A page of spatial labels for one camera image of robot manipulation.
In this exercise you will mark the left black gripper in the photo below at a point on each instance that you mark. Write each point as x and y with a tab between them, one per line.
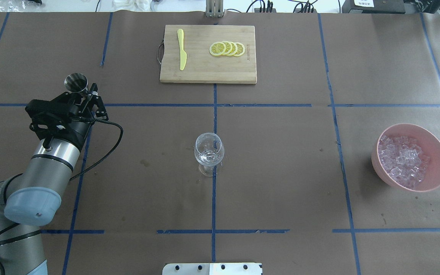
75	129

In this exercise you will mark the steel jigger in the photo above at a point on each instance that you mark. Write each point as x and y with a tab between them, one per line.
76	83

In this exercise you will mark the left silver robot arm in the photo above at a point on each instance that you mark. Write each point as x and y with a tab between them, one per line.
30	200

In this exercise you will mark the clear wine glass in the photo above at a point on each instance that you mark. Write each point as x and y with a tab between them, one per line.
209	152

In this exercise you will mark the ice cubes pile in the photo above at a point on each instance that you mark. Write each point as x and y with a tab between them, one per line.
404	160

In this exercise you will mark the pink ice bowl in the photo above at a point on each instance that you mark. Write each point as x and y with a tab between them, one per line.
430	145

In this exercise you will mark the yellow plastic knife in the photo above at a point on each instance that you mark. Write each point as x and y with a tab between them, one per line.
183	54

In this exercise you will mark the bamboo cutting board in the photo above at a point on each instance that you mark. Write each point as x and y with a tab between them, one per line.
201	66

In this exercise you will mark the black box device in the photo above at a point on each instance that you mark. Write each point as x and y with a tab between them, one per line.
374	6

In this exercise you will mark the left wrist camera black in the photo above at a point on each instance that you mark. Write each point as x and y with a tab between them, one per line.
63	105

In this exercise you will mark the aluminium frame post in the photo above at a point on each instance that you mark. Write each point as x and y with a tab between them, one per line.
214	8

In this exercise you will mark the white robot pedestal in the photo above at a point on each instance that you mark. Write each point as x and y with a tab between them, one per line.
229	268

